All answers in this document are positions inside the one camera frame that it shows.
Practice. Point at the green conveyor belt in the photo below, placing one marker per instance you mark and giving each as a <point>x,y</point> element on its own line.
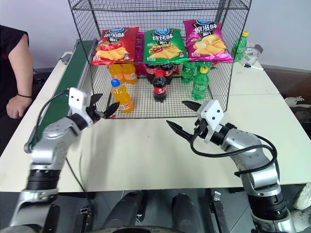
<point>65,85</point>

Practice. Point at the cola bottle red cap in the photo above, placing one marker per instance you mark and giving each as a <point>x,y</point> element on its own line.
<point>160,88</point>

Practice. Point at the red chips bag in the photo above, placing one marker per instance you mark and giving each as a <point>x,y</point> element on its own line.
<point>115,46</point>

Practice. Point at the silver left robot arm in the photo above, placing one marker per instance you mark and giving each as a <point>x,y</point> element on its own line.
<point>46,148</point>

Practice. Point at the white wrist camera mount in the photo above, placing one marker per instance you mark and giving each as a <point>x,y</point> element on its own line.
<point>76,97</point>
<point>212,112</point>

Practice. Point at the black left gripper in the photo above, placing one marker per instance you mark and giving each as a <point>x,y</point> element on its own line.
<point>93,115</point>

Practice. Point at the white sneaker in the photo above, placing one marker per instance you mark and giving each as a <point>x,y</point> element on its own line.
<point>302,219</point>
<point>297,101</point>
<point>303,196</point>

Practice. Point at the magenta chips bag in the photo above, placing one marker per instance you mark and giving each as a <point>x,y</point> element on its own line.
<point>209,40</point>

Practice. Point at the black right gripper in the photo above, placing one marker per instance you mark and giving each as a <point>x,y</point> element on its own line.
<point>200,128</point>

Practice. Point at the black wrist band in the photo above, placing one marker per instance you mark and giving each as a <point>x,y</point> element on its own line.
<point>25,96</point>

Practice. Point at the green chips bag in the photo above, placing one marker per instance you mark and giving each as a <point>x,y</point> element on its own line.
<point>164,46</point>

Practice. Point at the person bare hand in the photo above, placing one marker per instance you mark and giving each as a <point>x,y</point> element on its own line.
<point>19,106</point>

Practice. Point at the person in black shirt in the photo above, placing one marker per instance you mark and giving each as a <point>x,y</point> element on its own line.
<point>7,72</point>

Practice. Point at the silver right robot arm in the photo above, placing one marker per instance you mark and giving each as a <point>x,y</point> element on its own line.
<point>255,155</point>

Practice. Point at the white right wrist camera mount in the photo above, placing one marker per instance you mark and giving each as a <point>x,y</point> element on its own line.
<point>212,112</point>

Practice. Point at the white marker pen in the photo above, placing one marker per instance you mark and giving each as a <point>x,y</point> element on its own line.
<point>255,67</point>

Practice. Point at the purple chips bag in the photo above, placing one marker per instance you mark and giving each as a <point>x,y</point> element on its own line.
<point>139,47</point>

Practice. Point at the person bare forearm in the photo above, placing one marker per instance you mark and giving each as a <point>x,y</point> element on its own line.
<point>20,68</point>

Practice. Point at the dark rounded shape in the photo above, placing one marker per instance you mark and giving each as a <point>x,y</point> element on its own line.
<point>125,208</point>
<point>187,211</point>

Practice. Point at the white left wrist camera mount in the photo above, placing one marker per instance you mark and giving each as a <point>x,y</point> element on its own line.
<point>76,97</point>

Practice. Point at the orange soda bottle blue cap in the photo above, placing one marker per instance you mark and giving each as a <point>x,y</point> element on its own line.
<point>121,98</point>

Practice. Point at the green soda bottle yellow cap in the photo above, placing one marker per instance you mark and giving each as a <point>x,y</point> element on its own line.
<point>240,47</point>
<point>200,83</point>

